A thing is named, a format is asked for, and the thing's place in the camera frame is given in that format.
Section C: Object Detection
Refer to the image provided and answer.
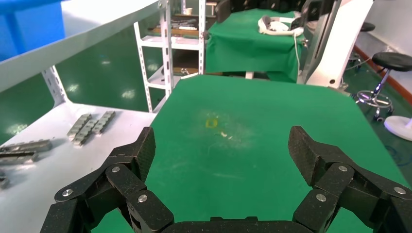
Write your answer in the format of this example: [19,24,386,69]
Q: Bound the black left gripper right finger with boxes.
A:
[287,125,412,233]

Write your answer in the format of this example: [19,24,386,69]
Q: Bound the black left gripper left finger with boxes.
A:
[40,126,175,233]

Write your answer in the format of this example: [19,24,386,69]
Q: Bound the white round lamp base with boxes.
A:
[383,115,412,142]

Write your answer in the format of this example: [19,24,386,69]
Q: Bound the white rack shelf board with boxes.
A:
[145,65,199,90]
[141,34,206,51]

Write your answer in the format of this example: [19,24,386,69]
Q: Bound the green table cloth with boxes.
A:
[91,74,411,233]

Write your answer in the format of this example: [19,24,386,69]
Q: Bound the black round stool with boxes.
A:
[352,51,412,123]
[358,21,377,33]

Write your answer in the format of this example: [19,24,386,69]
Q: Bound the white machine column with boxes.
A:
[297,0,375,89]

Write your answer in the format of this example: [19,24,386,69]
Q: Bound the tools on rack shelf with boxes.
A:
[150,18,199,36]

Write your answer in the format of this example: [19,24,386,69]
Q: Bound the green covered table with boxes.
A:
[205,8,307,84]

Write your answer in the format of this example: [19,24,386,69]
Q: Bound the white metal shelf board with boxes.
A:
[0,0,161,94]

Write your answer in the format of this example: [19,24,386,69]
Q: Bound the white headset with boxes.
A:
[257,15,305,37]

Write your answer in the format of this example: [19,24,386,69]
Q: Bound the blue plastic bin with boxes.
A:
[0,0,70,62]

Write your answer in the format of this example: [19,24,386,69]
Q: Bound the black office chair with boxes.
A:
[214,0,245,24]

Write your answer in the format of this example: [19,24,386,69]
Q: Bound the grey metal chain link bar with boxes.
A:
[91,111,117,135]
[67,113,93,142]
[73,119,99,147]
[0,151,39,166]
[0,139,53,154]

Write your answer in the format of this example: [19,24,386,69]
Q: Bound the white perforated shelf post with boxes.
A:
[41,65,70,107]
[133,21,154,114]
[158,0,175,98]
[197,0,207,75]

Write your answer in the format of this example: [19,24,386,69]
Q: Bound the white headset cable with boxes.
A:
[292,31,302,79]

